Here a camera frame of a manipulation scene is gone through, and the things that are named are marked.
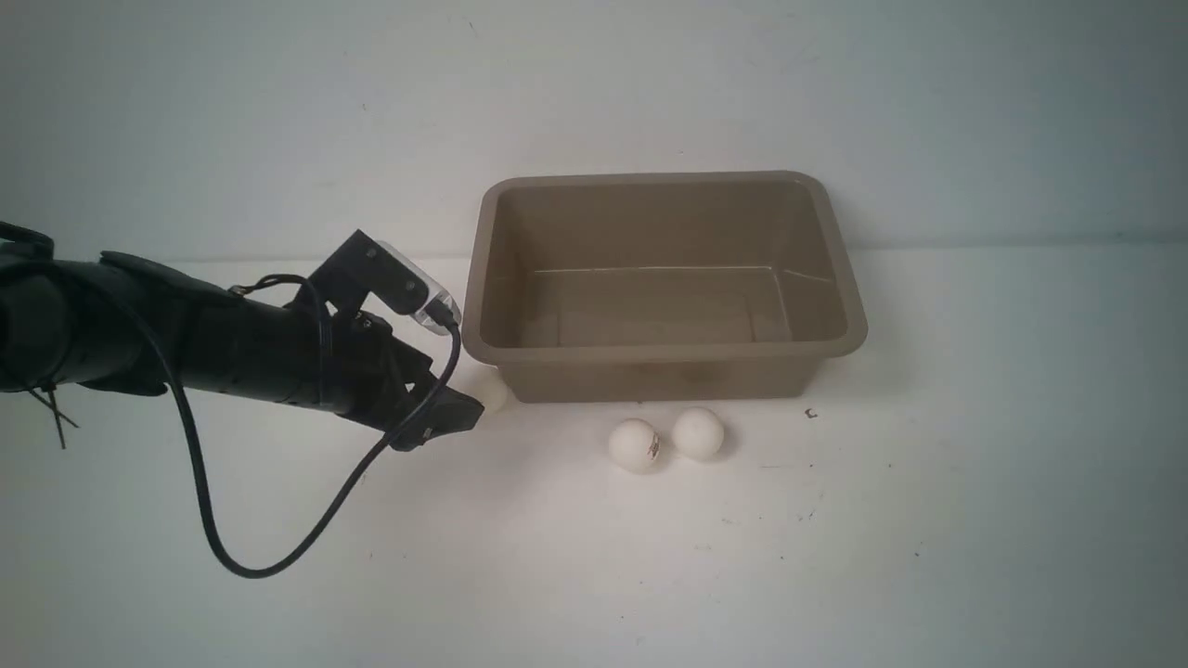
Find black cable ties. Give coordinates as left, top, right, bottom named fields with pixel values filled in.
left=24, top=383, right=80, bottom=450

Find plain white ping-pong ball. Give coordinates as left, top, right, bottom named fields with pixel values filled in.
left=671, top=407, right=726, bottom=461

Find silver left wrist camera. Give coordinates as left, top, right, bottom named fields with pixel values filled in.
left=379, top=241, right=462, bottom=338

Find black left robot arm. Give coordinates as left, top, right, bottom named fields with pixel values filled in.
left=4, top=223, right=484, bottom=452

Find white ping-pong ball with logo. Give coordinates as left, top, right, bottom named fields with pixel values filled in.
left=608, top=418, right=659, bottom=474

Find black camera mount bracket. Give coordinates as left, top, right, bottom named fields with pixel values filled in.
left=308, top=231, right=417, bottom=315

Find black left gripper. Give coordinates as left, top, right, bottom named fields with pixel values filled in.
left=316, top=309, right=486, bottom=452

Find tan plastic bin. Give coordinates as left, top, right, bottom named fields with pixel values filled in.
left=461, top=171, right=868, bottom=405

